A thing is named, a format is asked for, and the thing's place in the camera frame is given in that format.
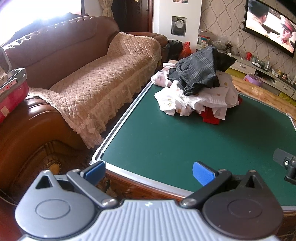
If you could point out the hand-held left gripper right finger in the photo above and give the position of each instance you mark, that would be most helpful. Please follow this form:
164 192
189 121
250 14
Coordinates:
200 173

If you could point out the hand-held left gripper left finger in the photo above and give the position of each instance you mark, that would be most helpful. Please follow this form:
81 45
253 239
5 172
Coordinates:
95 172

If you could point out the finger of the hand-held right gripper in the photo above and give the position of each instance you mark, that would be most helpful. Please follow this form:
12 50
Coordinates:
281 156

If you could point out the dark grey plaid garment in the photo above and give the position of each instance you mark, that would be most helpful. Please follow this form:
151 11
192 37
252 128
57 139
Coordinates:
198 69

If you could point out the green framed table board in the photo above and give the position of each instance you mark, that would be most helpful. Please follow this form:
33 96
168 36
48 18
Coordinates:
173 143

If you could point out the red garment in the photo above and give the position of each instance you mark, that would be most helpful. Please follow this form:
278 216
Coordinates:
211 118

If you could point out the carved wooden table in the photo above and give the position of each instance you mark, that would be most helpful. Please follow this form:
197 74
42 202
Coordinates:
261 92

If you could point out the grey television cabinet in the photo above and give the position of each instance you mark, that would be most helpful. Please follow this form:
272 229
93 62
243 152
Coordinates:
286 86

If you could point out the white polka dot garment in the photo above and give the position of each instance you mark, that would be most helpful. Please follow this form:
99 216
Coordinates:
222 97

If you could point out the purple round container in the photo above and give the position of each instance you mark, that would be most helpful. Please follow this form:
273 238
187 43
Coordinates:
254 80

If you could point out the beige quilted sofa cover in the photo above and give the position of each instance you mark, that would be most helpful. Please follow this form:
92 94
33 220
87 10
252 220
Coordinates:
104 81

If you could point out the pink floral garment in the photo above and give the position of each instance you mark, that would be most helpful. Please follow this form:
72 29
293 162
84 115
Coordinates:
159 78

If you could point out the red cup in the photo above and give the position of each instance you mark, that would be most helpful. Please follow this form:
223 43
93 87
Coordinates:
249 56

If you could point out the red suitcase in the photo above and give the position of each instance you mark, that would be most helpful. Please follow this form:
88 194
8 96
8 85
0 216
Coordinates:
13 99

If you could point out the black garment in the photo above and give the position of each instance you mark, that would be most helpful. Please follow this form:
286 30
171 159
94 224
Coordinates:
226 60

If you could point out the red plastic bag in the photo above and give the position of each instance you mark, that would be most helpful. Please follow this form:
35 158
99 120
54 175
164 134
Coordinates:
185 51

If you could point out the black bag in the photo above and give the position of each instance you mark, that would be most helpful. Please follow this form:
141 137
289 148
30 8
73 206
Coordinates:
173 49

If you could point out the stacked food containers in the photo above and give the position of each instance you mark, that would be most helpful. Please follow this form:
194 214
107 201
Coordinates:
204 39

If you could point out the brown leather sofa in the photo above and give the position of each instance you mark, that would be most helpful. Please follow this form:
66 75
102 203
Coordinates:
57 41

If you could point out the dark wooden door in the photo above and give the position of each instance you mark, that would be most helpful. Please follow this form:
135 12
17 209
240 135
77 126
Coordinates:
131 16

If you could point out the beige curtain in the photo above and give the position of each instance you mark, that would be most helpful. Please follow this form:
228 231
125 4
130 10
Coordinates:
106 8

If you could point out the wall-mounted television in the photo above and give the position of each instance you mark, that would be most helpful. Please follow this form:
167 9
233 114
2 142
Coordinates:
266 20

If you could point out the grey wall picture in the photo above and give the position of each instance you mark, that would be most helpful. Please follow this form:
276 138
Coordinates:
178 25

